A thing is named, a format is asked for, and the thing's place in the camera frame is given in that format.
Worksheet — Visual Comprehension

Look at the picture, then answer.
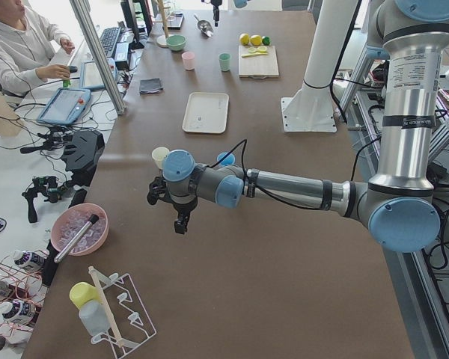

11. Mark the pink cup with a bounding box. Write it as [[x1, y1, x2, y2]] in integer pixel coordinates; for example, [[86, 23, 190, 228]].
[[181, 52, 195, 71]]

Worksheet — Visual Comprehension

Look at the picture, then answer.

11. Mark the cream rabbit tray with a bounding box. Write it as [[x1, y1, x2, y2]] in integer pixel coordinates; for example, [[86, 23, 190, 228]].
[[182, 92, 229, 135]]

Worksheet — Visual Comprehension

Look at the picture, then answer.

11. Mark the yellow cup on rack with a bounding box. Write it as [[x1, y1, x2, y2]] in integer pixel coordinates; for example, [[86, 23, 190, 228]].
[[69, 282, 98, 309]]

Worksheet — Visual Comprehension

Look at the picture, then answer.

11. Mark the black device on desk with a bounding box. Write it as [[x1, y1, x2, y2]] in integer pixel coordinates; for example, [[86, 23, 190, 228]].
[[61, 130, 105, 186]]

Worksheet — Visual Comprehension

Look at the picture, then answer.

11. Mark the translucent cup on rack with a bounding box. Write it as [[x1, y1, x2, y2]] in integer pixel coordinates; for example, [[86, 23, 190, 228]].
[[79, 300, 111, 337]]

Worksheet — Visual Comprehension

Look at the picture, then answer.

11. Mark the pink bowl with ice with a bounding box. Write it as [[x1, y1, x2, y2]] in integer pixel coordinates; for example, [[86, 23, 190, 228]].
[[51, 203, 109, 256]]

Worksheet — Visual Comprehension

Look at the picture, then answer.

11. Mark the metal scoop handle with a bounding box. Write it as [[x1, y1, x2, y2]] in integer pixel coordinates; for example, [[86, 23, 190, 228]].
[[54, 214, 99, 263]]

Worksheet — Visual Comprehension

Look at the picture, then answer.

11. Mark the grey folded cloth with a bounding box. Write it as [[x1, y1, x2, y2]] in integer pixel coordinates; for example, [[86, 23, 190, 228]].
[[139, 78, 163, 94]]

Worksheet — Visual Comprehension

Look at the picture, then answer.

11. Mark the green bowl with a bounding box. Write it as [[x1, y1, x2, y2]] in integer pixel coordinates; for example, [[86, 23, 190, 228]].
[[166, 34, 186, 52]]

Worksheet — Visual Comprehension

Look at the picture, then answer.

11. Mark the black keyboard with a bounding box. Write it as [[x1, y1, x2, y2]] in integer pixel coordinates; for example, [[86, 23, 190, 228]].
[[100, 27, 121, 58]]

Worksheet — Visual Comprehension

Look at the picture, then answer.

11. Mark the aluminium frame post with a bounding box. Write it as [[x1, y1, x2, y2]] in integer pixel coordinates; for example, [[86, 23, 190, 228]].
[[69, 0, 125, 115]]

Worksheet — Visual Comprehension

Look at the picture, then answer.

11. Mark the wooden cutting board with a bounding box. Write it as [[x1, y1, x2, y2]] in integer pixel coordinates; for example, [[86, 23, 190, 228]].
[[238, 45, 280, 79]]

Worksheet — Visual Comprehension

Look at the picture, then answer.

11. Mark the green cup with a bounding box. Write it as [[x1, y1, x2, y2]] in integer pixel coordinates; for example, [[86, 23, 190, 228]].
[[219, 53, 231, 72]]

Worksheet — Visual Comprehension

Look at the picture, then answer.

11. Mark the white wire cup rack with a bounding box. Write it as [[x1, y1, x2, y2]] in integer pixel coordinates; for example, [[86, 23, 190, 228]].
[[88, 266, 157, 358]]

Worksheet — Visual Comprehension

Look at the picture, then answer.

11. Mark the metal scoop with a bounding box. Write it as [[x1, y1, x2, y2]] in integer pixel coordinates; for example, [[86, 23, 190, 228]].
[[193, 13, 214, 37]]

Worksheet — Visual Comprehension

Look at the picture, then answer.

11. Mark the yellow plastic knife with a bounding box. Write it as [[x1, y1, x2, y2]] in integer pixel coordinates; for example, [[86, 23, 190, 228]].
[[240, 52, 269, 58]]

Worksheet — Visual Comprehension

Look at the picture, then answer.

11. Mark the blue teach pendant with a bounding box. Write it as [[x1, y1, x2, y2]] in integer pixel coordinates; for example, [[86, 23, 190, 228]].
[[79, 58, 118, 90], [37, 88, 91, 125]]

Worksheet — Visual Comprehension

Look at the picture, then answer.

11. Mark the wooden stand with base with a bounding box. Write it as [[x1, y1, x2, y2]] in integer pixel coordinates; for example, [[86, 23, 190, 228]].
[[156, 0, 170, 48]]

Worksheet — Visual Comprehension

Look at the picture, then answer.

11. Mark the light blue cup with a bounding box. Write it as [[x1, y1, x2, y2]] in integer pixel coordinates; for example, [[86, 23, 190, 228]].
[[216, 152, 236, 166]]

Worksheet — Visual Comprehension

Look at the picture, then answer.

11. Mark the seated person in hoodie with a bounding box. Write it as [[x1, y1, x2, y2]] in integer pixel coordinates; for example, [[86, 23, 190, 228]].
[[0, 1, 75, 95]]

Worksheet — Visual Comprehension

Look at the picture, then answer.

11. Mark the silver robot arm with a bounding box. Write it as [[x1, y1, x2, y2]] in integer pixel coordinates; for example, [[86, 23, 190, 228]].
[[147, 1, 449, 253], [201, 0, 248, 26]]

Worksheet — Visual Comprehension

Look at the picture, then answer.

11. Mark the whole yellow lemon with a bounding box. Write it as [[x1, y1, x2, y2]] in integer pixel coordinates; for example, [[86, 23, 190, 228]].
[[239, 33, 250, 46]]

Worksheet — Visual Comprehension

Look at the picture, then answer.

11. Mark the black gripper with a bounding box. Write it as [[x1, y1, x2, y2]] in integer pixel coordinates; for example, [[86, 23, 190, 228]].
[[168, 186, 198, 234], [210, 0, 222, 26]]

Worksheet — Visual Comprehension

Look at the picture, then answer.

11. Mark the cream cup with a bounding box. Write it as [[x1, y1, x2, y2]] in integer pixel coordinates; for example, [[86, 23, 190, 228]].
[[151, 147, 170, 170]]

